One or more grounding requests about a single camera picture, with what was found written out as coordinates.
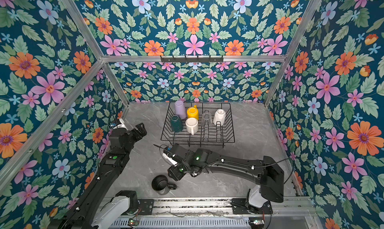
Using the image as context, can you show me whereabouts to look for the dark green mug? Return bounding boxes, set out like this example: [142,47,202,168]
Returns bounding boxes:
[171,115,184,133]

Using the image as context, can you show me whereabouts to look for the red white mug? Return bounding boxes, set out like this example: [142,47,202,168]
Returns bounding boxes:
[186,118,199,136]

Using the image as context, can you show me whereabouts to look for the black mug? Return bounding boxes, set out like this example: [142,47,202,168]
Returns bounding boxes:
[151,175,178,195]

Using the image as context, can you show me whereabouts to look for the lilac plastic cup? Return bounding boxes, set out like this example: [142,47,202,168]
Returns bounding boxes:
[175,100,188,120]

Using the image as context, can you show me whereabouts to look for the clear drinking glass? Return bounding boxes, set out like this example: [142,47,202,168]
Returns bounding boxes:
[202,110,213,128]

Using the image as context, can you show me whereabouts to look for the yellow mug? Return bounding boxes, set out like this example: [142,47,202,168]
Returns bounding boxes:
[187,105,199,120]

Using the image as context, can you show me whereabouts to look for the cream white mug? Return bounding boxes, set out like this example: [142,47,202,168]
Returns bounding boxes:
[213,109,226,127]

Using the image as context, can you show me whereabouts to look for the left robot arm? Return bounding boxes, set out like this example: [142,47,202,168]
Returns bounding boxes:
[48,123,147,229]

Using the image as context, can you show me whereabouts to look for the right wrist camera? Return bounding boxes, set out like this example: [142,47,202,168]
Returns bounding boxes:
[161,149,178,166]

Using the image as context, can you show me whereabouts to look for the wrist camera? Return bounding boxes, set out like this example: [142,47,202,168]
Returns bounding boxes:
[114,118,127,130]
[161,149,178,166]

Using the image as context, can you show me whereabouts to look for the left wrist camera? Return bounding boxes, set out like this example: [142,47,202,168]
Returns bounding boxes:
[114,118,127,130]

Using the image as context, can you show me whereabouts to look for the black wire dish rack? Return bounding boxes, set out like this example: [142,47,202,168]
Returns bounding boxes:
[161,102,235,147]

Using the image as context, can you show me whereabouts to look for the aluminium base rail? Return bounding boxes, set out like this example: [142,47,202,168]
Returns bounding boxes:
[67,196,317,218]

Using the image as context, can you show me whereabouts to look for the wall hook rail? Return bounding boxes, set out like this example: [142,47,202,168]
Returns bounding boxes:
[160,56,224,63]

